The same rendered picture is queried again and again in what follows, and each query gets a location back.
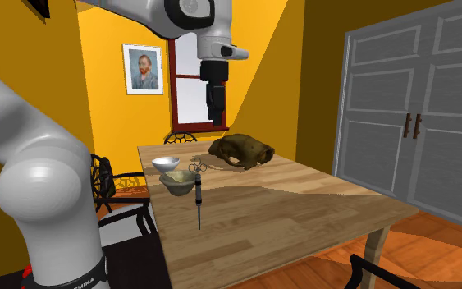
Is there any red framed window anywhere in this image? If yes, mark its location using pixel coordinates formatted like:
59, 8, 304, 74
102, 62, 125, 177
167, 38, 231, 135

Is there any black metal chair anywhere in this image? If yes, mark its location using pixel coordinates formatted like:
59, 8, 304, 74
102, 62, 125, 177
163, 131, 199, 145
89, 154, 158, 241
344, 254, 420, 289

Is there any brown lumpy skull-shaped object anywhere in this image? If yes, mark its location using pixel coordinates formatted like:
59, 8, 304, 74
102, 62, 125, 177
208, 134, 276, 171

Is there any white bowl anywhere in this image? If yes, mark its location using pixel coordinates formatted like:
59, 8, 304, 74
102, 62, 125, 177
151, 156, 181, 175

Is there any olive green bowl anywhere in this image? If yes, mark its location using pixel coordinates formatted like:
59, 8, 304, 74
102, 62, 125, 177
158, 169, 198, 197

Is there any wooden dining table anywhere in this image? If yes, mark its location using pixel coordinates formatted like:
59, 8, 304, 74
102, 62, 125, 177
137, 137, 420, 289

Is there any grey double door cabinet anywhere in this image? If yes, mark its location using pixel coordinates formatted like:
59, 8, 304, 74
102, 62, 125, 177
332, 0, 462, 235

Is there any framed portrait wall picture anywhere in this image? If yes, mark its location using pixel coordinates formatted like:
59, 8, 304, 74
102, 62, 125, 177
122, 43, 164, 96

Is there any metal syringe with ring handle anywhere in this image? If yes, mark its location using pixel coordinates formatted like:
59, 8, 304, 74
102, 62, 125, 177
188, 157, 208, 232

